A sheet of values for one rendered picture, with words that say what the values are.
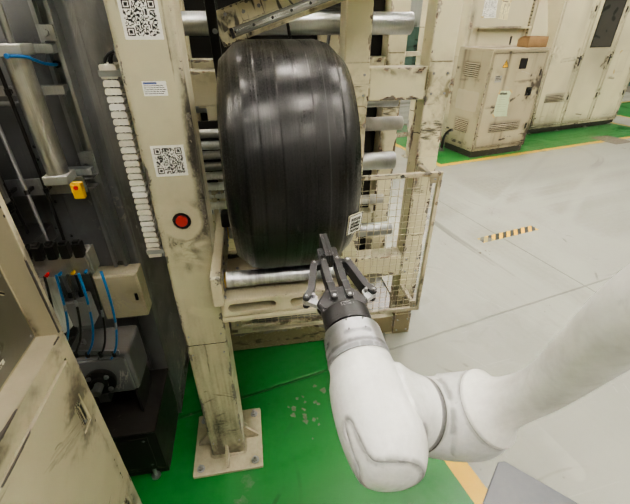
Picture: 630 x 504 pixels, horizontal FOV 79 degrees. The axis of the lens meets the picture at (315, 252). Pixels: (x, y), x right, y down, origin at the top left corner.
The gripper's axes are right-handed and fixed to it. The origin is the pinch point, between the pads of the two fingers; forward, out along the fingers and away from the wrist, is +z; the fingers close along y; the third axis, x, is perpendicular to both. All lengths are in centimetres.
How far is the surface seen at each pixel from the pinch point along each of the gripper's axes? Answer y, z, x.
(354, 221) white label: -9.2, 12.9, 2.9
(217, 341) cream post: 28, 24, 54
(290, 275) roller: 4.9, 20.5, 24.8
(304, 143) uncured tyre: 2.0, 15.6, -15.0
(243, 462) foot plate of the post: 26, 11, 114
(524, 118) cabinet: -342, 385, 124
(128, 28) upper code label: 35, 36, -32
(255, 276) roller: 14.4, 20.9, 24.3
